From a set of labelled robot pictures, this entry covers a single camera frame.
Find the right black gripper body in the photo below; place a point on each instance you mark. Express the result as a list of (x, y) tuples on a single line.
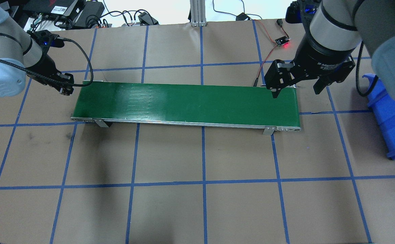
[(321, 58)]

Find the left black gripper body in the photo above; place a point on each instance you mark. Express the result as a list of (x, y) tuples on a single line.
[(44, 66)]

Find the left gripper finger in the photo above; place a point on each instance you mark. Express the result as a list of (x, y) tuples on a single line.
[(66, 88)]

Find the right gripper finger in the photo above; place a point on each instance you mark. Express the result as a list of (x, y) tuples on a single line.
[(321, 84), (276, 91)]

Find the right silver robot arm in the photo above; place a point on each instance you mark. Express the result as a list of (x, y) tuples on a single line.
[(333, 30)]

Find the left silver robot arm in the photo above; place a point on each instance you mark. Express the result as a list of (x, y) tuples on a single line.
[(24, 54)]

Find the small sensor board red LED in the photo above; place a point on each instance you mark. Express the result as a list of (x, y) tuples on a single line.
[(282, 41)]

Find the black laptop red logo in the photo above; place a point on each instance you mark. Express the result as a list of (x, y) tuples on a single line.
[(65, 10)]

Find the green conveyor belt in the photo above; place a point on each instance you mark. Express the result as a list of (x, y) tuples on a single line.
[(190, 105)]

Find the black power adapter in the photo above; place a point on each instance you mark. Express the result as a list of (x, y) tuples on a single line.
[(242, 17)]

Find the blue plastic bin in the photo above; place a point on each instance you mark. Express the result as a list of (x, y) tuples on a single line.
[(383, 107)]

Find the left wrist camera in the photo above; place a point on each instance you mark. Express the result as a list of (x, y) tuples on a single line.
[(44, 37)]

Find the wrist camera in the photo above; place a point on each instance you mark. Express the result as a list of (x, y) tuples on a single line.
[(301, 11), (44, 37)]

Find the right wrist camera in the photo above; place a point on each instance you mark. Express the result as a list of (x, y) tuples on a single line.
[(301, 11)]

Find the aluminium frame post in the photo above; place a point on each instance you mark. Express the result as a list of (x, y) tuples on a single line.
[(198, 13)]

